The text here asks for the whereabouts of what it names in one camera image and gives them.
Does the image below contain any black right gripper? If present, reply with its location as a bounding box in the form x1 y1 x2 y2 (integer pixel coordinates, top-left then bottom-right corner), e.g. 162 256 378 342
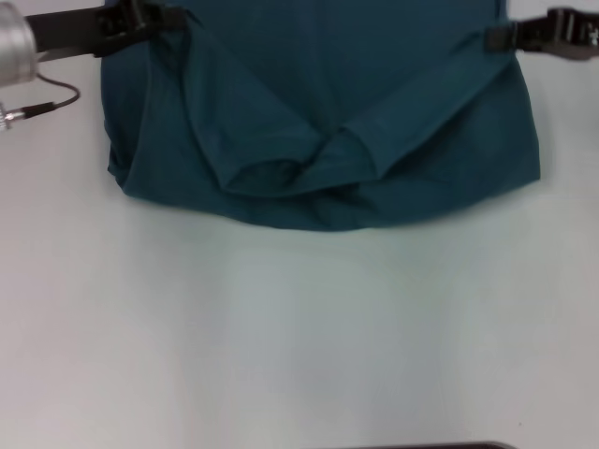
484 6 599 63

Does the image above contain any teal t-shirt with beige letters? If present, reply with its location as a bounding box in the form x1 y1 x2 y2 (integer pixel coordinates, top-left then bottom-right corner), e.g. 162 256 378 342
100 0 543 234

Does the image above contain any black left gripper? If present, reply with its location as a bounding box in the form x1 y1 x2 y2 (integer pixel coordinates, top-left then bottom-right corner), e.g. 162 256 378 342
23 0 189 61

